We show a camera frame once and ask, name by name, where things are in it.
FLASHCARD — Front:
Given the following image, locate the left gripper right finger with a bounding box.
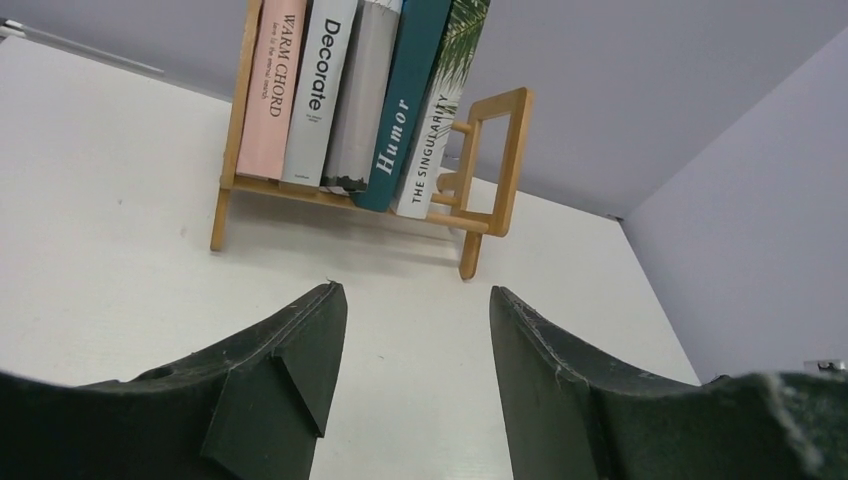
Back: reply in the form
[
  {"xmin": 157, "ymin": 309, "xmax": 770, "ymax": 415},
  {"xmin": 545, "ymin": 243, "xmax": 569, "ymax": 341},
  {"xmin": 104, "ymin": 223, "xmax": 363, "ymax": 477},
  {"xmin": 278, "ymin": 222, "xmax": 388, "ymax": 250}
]
[{"xmin": 489, "ymin": 286, "xmax": 847, "ymax": 479}]

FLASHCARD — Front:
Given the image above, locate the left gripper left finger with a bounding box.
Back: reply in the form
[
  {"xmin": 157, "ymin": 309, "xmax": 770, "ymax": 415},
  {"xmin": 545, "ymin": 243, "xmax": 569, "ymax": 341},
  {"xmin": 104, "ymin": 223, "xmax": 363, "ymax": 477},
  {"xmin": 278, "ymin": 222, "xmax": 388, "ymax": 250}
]
[{"xmin": 1, "ymin": 282, "xmax": 348, "ymax": 479}]

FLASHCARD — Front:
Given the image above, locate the pink Warm Chord book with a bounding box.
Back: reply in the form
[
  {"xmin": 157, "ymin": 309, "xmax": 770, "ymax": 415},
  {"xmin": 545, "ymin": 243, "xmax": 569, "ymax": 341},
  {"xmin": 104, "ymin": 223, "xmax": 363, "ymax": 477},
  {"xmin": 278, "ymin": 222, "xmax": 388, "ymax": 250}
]
[{"xmin": 236, "ymin": 0, "xmax": 307, "ymax": 180}]

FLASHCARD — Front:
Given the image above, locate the grey white book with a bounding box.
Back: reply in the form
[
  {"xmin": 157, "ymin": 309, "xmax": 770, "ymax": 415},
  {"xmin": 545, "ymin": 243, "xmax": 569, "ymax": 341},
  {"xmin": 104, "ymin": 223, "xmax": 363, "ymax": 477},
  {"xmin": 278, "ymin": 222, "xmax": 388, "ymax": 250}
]
[{"xmin": 321, "ymin": 1, "xmax": 403, "ymax": 195}]

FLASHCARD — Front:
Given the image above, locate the brown Decorate Furniture book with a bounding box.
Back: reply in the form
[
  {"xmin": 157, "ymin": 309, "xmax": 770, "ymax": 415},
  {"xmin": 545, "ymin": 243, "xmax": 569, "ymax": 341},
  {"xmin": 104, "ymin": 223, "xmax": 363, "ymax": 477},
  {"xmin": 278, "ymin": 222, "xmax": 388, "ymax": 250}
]
[{"xmin": 281, "ymin": 0, "xmax": 357, "ymax": 187}]

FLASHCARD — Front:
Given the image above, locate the white palm leaf book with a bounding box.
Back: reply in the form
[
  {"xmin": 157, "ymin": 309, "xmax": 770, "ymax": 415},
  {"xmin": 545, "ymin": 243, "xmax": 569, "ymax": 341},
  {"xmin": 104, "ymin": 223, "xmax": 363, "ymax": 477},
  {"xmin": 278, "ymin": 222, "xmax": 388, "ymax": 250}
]
[{"xmin": 392, "ymin": 0, "xmax": 491, "ymax": 219}]

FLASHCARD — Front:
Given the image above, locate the teal Humor book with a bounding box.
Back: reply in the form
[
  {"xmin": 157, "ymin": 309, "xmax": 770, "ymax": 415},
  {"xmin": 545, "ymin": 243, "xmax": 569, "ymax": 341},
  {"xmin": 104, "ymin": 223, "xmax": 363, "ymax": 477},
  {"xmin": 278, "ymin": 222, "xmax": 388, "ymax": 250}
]
[{"xmin": 352, "ymin": 0, "xmax": 452, "ymax": 212}]

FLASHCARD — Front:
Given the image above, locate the wooden book rack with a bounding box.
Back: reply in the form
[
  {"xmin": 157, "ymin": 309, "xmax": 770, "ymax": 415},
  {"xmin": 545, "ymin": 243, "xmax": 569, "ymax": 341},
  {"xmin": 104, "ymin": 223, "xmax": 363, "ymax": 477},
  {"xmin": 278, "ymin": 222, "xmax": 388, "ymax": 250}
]
[{"xmin": 209, "ymin": 0, "xmax": 536, "ymax": 282}]

